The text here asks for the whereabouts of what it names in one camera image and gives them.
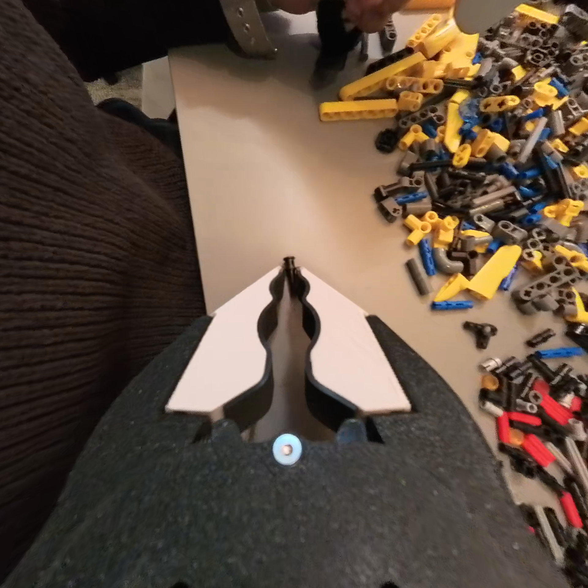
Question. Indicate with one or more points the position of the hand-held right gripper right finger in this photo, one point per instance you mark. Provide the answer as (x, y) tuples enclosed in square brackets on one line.
[(358, 363)]

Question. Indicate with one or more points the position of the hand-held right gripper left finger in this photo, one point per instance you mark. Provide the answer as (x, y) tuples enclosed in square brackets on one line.
[(220, 363)]

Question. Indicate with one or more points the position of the black connector pin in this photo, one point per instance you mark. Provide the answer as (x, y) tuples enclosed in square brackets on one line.
[(289, 266)]

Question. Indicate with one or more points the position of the pile of mixed building pieces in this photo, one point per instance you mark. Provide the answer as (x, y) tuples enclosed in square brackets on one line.
[(505, 160)]

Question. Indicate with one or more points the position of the pile of black red pins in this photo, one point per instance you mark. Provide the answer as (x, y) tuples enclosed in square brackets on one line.
[(546, 413)]

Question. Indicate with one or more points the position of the person's left forearm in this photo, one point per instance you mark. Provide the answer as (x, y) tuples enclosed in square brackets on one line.
[(138, 32)]

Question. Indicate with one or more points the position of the person's left hand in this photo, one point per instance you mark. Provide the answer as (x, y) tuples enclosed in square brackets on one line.
[(381, 13)]

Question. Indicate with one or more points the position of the grey toothed rack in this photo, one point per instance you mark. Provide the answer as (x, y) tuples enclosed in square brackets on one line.
[(388, 34)]

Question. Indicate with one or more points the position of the blue connector pin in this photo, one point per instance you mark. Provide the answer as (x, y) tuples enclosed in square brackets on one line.
[(452, 304), (558, 353)]

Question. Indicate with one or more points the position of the dark grey short axle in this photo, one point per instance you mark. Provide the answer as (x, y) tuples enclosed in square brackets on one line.
[(365, 46)]

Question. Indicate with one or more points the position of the person's dark knit sweater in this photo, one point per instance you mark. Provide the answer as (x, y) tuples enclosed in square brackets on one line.
[(69, 275)]

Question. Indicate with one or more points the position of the black short pin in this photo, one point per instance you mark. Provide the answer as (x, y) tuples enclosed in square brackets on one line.
[(540, 337)]

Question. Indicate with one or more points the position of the silver wristband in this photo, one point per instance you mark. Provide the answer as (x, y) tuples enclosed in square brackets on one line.
[(248, 27)]

